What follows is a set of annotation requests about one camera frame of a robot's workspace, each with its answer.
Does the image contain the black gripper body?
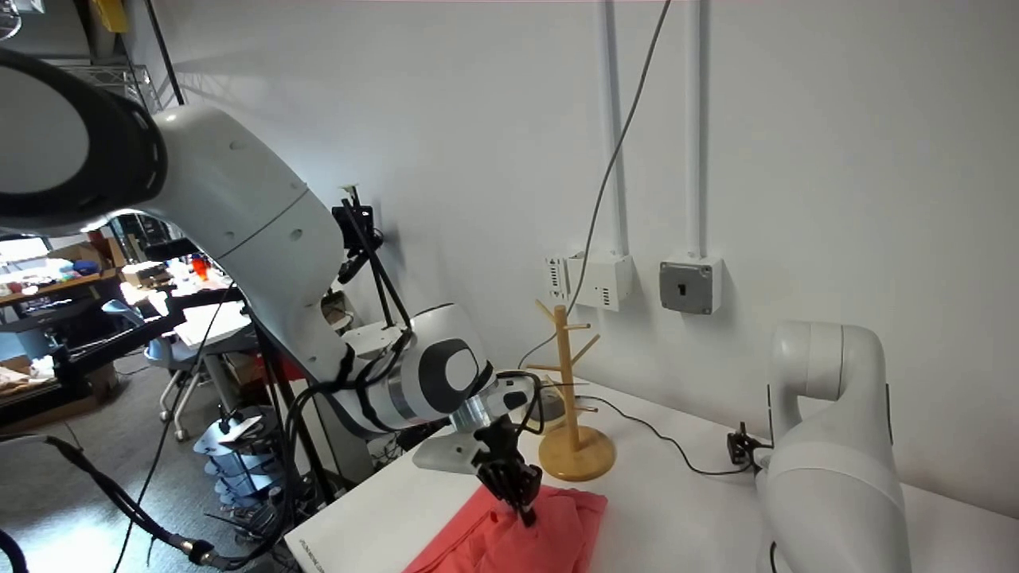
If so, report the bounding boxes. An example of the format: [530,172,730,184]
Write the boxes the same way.
[472,416,539,500]

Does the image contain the orange cloth garment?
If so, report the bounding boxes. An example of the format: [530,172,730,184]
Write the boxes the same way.
[404,488,607,573]

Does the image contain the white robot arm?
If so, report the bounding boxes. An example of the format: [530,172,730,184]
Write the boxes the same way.
[0,50,541,520]

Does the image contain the wooden mug tree stand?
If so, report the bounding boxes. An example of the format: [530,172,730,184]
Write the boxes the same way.
[530,304,615,479]

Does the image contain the black tripod stand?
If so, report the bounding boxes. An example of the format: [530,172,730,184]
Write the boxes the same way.
[330,184,412,328]

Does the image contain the white wall socket box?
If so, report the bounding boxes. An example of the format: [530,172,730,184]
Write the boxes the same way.
[547,254,633,312]

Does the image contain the small black camera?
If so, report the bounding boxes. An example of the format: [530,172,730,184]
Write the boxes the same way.
[727,425,764,475]

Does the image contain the grey wall junction box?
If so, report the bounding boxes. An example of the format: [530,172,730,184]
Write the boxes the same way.
[658,258,723,314]

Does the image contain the grey hanging cable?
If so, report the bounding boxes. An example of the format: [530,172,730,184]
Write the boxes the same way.
[517,0,676,370]

